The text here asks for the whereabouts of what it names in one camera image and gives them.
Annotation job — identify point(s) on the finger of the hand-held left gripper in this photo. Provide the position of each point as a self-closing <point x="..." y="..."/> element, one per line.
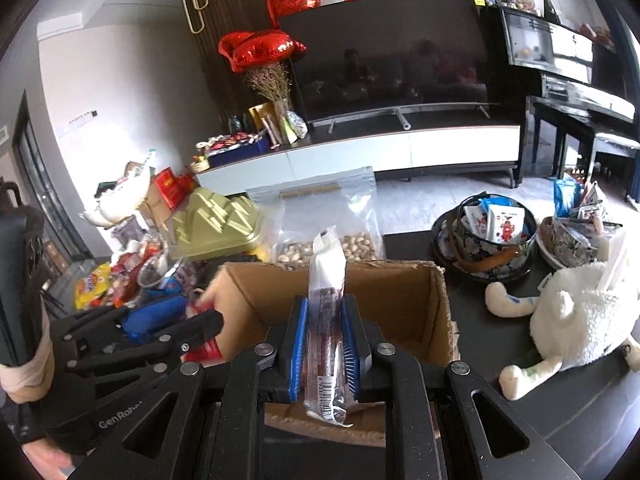
<point x="200" y="327"/>
<point x="155" y="321"/>

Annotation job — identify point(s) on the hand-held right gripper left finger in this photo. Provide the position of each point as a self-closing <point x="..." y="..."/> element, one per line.
<point x="300" y="350"/>

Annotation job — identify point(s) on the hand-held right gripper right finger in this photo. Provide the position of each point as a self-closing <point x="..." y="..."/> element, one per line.
<point x="350" y="350"/>

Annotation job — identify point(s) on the red snack packet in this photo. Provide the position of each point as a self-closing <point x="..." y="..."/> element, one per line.
<point x="207" y="350"/>

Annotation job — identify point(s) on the clear sausage snack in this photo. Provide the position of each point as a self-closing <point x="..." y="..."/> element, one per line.
<point x="326" y="310"/>

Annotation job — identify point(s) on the brown cardboard box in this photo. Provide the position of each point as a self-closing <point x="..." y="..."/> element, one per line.
<point x="400" y="300"/>

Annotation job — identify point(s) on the person's left forearm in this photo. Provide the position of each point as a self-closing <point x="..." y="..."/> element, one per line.
<point x="25" y="375"/>

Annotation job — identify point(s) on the person's left hand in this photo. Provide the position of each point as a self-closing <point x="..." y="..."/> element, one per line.
<point x="50" y="452"/>

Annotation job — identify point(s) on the blue printed snack cup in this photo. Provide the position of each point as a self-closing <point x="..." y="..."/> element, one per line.
<point x="179" y="278"/>

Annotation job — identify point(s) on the yellow snack bag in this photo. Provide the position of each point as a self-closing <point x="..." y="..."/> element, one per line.
<point x="92" y="287"/>

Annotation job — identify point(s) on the brown carton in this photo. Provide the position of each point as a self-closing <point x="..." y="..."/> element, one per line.
<point x="150" y="210"/>

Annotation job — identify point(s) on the white shell tiered tray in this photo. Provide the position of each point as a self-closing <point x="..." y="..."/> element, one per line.
<point x="117" y="205"/>

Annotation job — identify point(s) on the red box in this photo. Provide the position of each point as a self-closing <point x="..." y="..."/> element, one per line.
<point x="169" y="190"/>

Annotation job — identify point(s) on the clear zip bag of pistachios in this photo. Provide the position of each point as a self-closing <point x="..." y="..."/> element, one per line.
<point x="320" y="210"/>

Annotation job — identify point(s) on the floral round tin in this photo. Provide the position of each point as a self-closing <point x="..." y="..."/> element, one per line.
<point x="480" y="255"/>

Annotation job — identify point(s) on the dark glass door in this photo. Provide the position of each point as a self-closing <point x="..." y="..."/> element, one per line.
<point x="42" y="185"/>

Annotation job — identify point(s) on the white snack packet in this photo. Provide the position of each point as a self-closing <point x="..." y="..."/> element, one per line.
<point x="475" y="219"/>
<point x="506" y="222"/>

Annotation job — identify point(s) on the blue candy tray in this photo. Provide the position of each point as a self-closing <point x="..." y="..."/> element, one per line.
<point x="237" y="147"/>

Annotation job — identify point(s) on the white and black TV cabinet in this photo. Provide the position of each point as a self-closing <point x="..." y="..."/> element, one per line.
<point x="400" y="147"/>

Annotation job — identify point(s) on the gold package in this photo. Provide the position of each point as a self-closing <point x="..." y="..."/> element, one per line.
<point x="261" y="116"/>

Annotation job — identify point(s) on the glass vase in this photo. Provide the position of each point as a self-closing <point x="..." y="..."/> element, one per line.
<point x="282" y="122"/>

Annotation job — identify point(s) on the silver foil pack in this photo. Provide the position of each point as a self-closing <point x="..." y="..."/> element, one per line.
<point x="297" y="125"/>

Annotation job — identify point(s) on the white plush toy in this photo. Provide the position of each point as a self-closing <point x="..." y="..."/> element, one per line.
<point x="585" y="320"/>

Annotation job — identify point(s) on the floral bowl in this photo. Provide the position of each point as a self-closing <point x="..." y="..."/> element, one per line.
<point x="575" y="245"/>

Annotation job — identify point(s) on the dried flower bouquet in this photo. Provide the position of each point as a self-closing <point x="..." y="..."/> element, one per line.
<point x="270" y="80"/>

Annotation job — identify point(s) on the blue snack bag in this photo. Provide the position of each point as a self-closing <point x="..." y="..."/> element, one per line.
<point x="567" y="197"/>

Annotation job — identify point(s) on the red heart foil balloon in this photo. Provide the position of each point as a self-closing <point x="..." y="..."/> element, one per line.
<point x="240" y="52"/>
<point x="280" y="45"/>
<point x="292" y="2"/>

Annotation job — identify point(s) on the large black television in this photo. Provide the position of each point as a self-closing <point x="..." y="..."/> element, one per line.
<point x="390" y="60"/>

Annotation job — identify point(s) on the black upright piano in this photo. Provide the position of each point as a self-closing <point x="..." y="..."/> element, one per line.
<point x="550" y="50"/>

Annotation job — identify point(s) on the small doll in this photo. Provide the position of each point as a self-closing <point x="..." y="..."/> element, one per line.
<point x="521" y="0"/>

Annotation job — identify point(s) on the wall switch panel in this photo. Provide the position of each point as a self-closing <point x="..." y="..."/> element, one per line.
<point x="75" y="123"/>

